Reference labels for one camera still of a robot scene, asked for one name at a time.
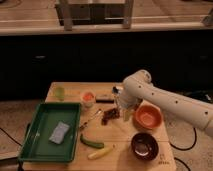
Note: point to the orange bowl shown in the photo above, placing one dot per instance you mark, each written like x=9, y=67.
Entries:
x=148, y=117

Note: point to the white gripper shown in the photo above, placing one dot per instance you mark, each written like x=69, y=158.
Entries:
x=125, y=100

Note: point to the green chili pepper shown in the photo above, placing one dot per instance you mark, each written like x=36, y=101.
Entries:
x=93, y=144

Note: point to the wooden stool frame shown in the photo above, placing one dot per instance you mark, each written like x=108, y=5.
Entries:
x=94, y=12

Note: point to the yellow banana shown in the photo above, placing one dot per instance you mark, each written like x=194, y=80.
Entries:
x=100, y=153

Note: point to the white cup with orange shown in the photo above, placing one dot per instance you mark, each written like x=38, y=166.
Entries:
x=88, y=99

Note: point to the green plastic tray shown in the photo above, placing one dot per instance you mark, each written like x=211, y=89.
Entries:
x=37, y=146

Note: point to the black rectangular block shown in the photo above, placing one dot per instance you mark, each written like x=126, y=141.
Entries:
x=104, y=99

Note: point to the metal spoon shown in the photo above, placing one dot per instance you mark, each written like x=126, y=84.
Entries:
x=84, y=125

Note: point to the dark purple bowl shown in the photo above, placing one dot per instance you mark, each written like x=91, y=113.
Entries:
x=144, y=146

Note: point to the dark red grape bunch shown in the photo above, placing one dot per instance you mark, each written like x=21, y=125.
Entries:
x=112, y=113

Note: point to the green plastic cup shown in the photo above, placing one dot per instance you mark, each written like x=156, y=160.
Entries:
x=59, y=93

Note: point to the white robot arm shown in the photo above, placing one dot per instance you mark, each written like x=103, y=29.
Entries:
x=138, y=86

